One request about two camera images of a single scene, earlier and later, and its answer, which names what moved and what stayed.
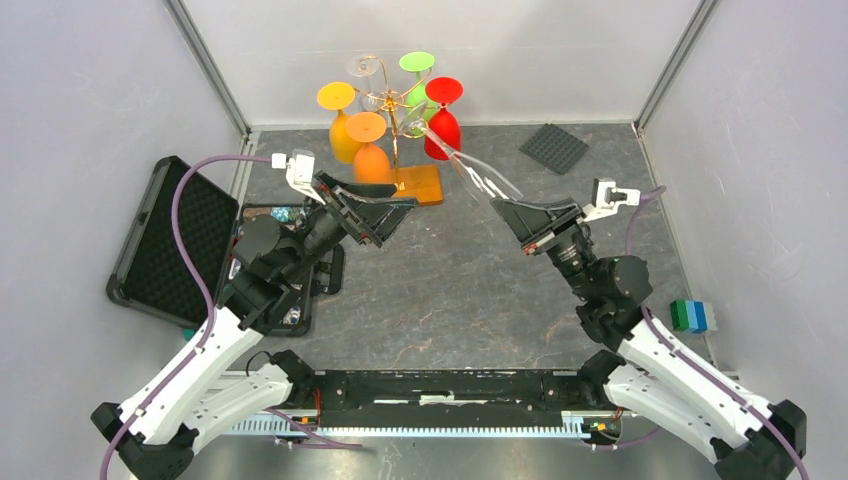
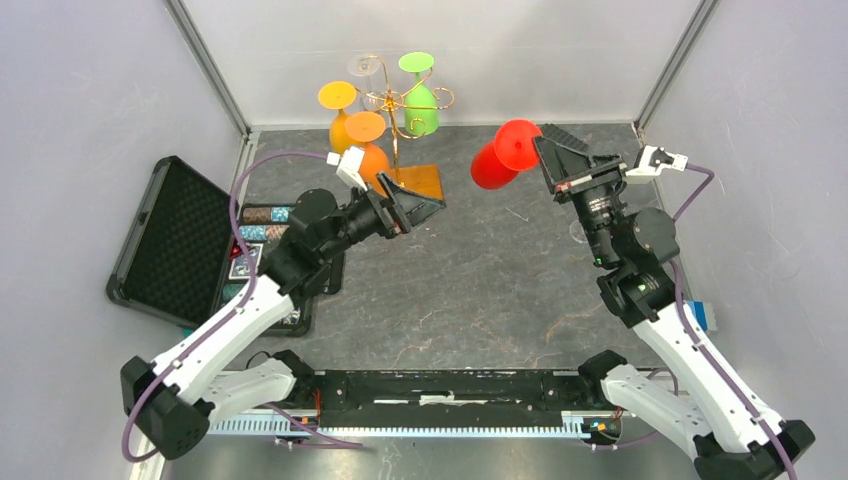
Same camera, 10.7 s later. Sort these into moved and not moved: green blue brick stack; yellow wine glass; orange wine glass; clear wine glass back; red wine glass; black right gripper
Moved: black right gripper; red wine glass
Not moved: orange wine glass; green blue brick stack; yellow wine glass; clear wine glass back
